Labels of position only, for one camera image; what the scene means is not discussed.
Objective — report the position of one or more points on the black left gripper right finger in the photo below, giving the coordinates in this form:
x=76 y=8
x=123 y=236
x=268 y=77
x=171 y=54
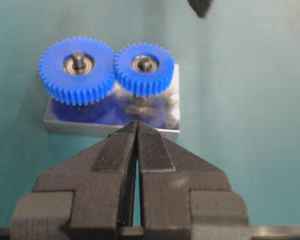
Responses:
x=178 y=188

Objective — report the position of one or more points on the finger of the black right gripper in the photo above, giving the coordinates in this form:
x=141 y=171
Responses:
x=201 y=7

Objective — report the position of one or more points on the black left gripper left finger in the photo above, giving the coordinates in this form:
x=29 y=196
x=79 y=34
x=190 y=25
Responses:
x=85 y=197

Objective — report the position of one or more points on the small blue gear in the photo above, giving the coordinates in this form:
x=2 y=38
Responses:
x=144 y=69

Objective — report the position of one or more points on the large blue gear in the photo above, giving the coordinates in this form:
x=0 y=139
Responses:
x=78 y=71

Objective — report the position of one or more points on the metal gear base plate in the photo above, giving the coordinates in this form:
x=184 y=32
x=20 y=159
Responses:
x=161 y=112

